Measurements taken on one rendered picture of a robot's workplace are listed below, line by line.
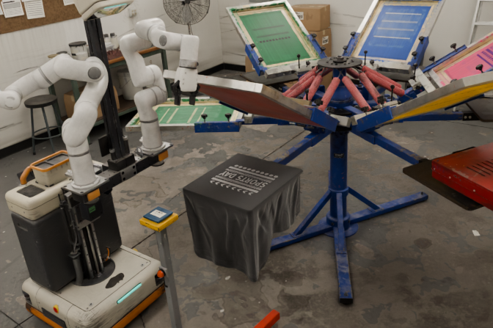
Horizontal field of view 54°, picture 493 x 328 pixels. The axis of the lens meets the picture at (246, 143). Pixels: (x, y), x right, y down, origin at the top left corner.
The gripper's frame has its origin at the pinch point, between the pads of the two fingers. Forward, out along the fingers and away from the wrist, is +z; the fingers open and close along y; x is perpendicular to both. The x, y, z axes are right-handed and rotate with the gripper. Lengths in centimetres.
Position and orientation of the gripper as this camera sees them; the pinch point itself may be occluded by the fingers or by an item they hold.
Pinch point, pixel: (184, 103)
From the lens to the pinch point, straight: 209.2
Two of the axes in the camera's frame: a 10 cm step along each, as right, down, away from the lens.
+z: -1.1, 9.8, 1.8
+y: -5.9, 0.8, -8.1
